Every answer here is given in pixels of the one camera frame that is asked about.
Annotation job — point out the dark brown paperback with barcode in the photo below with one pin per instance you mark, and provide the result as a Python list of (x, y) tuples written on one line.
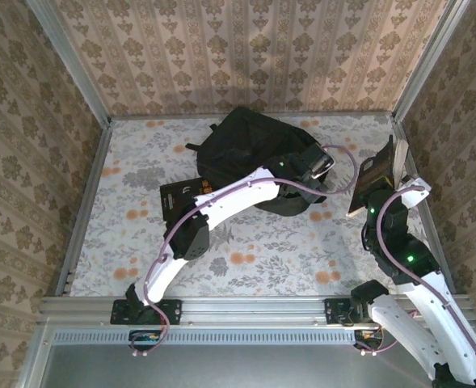
[(377, 161)]

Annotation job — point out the black fabric backpack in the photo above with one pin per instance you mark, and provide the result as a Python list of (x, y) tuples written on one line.
[(245, 141)]

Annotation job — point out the black book with yellow characters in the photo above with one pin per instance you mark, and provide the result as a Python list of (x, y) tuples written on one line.
[(181, 198)]

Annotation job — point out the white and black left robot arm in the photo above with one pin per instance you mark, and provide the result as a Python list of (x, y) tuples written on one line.
[(237, 194)]

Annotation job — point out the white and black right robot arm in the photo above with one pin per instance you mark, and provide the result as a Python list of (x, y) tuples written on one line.
[(423, 323)]

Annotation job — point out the floral printed tablecloth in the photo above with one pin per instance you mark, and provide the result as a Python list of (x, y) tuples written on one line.
[(140, 145)]

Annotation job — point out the grey metal panel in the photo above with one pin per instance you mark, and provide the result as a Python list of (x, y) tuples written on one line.
[(241, 368)]

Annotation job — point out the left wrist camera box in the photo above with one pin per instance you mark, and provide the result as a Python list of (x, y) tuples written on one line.
[(317, 161)]

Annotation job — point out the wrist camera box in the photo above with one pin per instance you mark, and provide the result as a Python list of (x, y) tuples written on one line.
[(415, 190), (317, 161)]

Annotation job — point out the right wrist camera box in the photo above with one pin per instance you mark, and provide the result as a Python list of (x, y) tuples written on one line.
[(415, 190)]

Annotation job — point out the aluminium side rail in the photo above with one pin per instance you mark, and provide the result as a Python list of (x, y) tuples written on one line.
[(402, 129), (85, 210)]

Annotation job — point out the aluminium frame post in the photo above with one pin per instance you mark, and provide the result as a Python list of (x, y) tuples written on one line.
[(429, 60), (74, 60)]

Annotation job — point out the aluminium front frame rail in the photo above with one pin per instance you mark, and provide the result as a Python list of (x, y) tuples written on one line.
[(254, 311)]

